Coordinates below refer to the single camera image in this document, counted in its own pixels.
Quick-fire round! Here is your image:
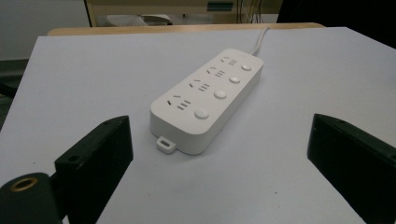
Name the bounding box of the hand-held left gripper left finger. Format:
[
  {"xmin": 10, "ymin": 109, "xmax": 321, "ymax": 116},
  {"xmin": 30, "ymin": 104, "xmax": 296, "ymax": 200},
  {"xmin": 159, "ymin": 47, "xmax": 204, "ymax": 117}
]
[{"xmin": 54, "ymin": 115, "xmax": 134, "ymax": 224}]

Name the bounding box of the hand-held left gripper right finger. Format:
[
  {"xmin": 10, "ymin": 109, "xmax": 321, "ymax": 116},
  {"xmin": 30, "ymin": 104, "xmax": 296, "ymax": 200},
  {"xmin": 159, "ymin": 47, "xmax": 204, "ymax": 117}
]
[{"xmin": 306, "ymin": 113, "xmax": 396, "ymax": 224}]

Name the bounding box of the white power strip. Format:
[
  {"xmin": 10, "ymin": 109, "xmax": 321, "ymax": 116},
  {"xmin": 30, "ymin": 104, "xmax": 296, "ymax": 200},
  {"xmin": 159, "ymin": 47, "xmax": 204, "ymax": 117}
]
[{"xmin": 149, "ymin": 48, "xmax": 265, "ymax": 156}]

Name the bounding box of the white cloth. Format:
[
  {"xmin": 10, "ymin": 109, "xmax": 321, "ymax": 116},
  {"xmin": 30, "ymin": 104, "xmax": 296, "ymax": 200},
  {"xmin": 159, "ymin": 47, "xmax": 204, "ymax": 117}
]
[{"xmin": 104, "ymin": 13, "xmax": 173, "ymax": 27}]

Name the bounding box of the wooden table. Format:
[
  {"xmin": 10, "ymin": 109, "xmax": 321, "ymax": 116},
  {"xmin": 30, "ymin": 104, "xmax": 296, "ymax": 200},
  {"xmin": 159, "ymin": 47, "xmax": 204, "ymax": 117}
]
[{"xmin": 47, "ymin": 21, "xmax": 325, "ymax": 36}]

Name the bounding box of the beige cabinet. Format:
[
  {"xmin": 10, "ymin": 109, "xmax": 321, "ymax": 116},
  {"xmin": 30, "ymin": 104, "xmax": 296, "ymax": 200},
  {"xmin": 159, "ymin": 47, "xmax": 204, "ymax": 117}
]
[{"xmin": 84, "ymin": 0, "xmax": 284, "ymax": 28}]

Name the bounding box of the white power strip cable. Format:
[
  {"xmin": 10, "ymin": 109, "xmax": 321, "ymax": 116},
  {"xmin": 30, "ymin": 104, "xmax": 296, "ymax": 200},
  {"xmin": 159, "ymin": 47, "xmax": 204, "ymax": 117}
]
[{"xmin": 248, "ymin": 25, "xmax": 271, "ymax": 56}]

